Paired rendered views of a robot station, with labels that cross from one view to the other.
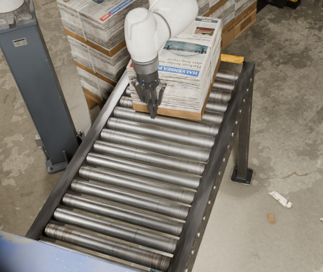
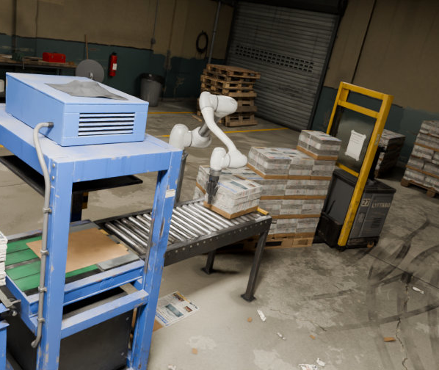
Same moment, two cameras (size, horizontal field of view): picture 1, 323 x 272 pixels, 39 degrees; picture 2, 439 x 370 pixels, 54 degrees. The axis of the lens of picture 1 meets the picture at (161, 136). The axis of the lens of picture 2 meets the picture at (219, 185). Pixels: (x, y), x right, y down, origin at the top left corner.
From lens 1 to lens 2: 1.90 m
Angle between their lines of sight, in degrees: 30
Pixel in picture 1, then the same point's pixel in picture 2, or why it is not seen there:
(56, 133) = not seen: hidden behind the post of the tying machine
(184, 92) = (227, 200)
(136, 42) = (213, 158)
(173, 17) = (233, 158)
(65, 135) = not seen: hidden behind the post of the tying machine
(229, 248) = (216, 318)
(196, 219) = (200, 238)
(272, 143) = (276, 294)
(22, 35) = not seen: hidden behind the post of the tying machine
